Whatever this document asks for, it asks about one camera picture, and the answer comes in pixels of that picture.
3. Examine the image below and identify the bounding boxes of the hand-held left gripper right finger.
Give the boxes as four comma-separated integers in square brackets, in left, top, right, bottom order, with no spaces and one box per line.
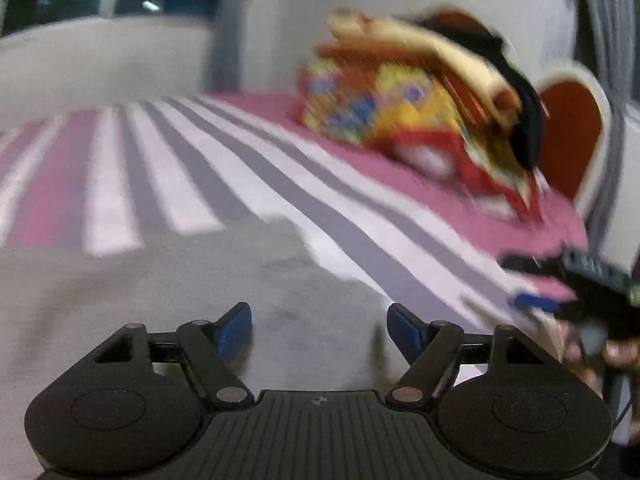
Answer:
[386,303,563,411]

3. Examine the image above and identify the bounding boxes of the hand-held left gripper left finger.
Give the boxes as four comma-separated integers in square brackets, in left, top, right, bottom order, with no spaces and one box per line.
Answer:
[75,302,256,412]

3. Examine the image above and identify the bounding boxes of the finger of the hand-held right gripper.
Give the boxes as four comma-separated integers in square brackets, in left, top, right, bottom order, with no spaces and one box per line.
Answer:
[501,254,568,278]
[506,293,583,322]

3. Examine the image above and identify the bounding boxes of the grey pants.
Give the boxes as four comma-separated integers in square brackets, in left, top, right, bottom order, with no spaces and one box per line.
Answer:
[0,217,493,480]

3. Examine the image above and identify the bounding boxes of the person's right hand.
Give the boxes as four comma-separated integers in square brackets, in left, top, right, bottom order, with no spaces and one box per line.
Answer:
[552,319,640,395]

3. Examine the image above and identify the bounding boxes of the red headboard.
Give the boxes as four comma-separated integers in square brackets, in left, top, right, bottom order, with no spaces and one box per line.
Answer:
[435,9,615,213]

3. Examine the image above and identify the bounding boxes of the black cloth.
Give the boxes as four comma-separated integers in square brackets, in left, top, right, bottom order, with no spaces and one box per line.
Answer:
[420,12,547,170]

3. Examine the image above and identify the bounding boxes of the pink grey striped bedsheet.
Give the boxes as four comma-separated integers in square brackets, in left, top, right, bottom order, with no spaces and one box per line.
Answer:
[0,91,590,376]

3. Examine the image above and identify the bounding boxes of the colourful printed blanket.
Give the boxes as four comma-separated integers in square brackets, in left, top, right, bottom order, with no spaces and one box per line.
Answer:
[295,42,548,223]

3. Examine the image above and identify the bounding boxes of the grey curtain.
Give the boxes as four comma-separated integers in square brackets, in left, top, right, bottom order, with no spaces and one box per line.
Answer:
[570,0,640,261]

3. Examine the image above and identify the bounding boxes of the cream brown patterned blanket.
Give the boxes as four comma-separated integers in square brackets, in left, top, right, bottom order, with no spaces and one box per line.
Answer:
[326,10,523,113]

